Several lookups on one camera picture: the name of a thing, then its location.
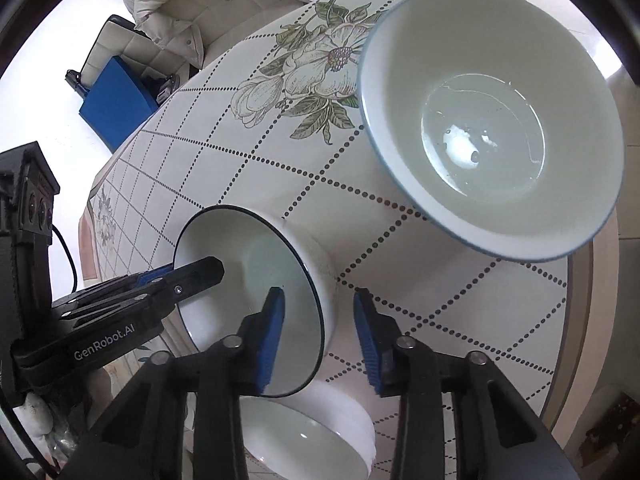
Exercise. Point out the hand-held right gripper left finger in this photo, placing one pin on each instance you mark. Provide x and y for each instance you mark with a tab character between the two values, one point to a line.
272	340

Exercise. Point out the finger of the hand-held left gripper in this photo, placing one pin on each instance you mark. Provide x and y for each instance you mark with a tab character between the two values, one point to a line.
155	275
197	275

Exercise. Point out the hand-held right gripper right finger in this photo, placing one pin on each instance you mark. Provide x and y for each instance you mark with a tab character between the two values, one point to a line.
370	340

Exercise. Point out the dark-rimmed white bowl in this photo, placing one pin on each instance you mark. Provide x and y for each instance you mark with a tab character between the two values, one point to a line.
310	265

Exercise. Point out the plain white bowl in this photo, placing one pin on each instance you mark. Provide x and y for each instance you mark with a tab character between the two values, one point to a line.
320	420

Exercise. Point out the striped beige orange cloth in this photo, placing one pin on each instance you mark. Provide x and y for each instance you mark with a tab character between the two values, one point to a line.
90	250

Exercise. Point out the floral diamond-pattern tablecloth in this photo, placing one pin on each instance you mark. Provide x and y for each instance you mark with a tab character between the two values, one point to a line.
225	135

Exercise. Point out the blue folded mat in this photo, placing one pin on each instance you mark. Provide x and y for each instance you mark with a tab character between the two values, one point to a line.
115	105

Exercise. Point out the cream quilted chair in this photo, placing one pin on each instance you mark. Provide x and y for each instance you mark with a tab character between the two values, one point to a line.
145	50

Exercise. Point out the blue-rimmed white bowl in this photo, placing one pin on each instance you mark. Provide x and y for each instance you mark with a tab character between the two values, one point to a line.
490	120

